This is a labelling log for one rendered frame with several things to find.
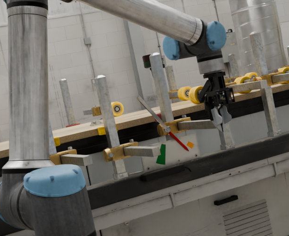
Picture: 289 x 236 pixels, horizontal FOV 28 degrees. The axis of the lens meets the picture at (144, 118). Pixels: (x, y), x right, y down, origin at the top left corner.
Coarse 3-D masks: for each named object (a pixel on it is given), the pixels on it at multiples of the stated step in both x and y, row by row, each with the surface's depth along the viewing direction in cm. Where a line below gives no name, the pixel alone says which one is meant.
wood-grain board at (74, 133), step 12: (276, 84) 303; (288, 84) 284; (240, 96) 273; (252, 96) 276; (156, 108) 317; (180, 108) 263; (192, 108) 262; (204, 108) 264; (120, 120) 266; (132, 120) 249; (144, 120) 252; (60, 132) 274; (72, 132) 252; (84, 132) 240; (96, 132) 242; (0, 144) 277; (0, 156) 226
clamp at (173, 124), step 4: (176, 120) 235; (180, 120) 236; (184, 120) 237; (188, 120) 238; (168, 124) 234; (172, 124) 235; (176, 124) 235; (160, 128) 234; (172, 128) 235; (176, 128) 235; (160, 132) 235; (164, 132) 233; (172, 132) 234; (176, 132) 235
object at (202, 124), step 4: (196, 120) 226; (200, 120) 222; (204, 120) 218; (208, 120) 214; (180, 124) 233; (184, 124) 230; (188, 124) 227; (192, 124) 225; (196, 124) 222; (200, 124) 219; (204, 124) 217; (208, 124) 214; (212, 124) 212; (180, 128) 234; (184, 128) 231; (188, 128) 228; (192, 128) 225; (196, 128) 222; (200, 128) 220; (204, 128) 217; (208, 128) 214; (212, 128) 212
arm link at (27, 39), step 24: (24, 0) 162; (24, 24) 161; (24, 48) 161; (24, 72) 160; (24, 96) 160; (48, 96) 166; (24, 120) 159; (48, 120) 165; (24, 144) 159; (48, 144) 164; (24, 168) 156; (0, 192) 162; (0, 216) 164
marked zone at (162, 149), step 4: (164, 144) 233; (160, 148) 232; (164, 148) 233; (160, 152) 232; (164, 152) 233; (160, 156) 232; (164, 156) 233; (160, 160) 232; (164, 160) 233; (164, 164) 232
